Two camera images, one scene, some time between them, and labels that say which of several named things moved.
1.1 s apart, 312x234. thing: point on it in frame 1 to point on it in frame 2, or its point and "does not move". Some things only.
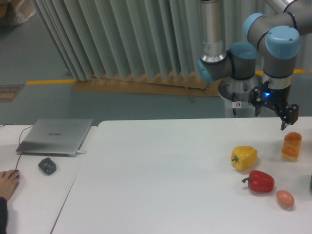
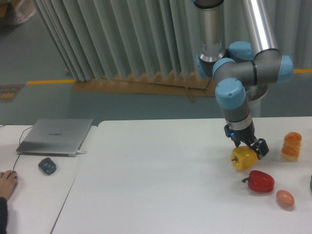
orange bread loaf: x=291 y=146 does not move
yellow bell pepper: x=244 y=157 does not move
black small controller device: x=48 y=165 does not move
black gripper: x=276 y=99 to x=247 y=135
